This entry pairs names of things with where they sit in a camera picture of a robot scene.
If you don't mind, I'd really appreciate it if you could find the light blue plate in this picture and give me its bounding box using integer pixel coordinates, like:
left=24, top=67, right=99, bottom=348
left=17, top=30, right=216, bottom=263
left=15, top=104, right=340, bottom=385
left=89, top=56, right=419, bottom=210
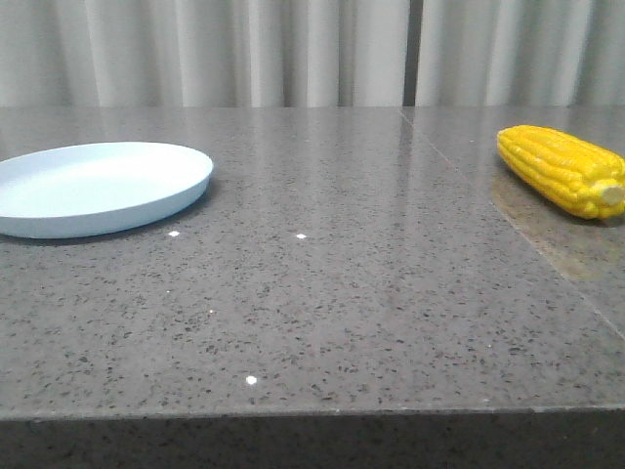
left=1, top=142, right=214, bottom=238

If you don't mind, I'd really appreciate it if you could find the yellow corn cob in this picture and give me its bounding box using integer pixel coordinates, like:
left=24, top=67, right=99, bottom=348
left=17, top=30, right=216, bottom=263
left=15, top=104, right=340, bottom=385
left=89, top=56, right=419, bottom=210
left=497, top=125, right=624, bottom=220

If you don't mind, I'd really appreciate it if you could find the white curtain left panel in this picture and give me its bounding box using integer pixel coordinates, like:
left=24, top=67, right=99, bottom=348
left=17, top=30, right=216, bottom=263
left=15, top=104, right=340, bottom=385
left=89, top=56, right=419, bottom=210
left=1, top=1, right=412, bottom=107

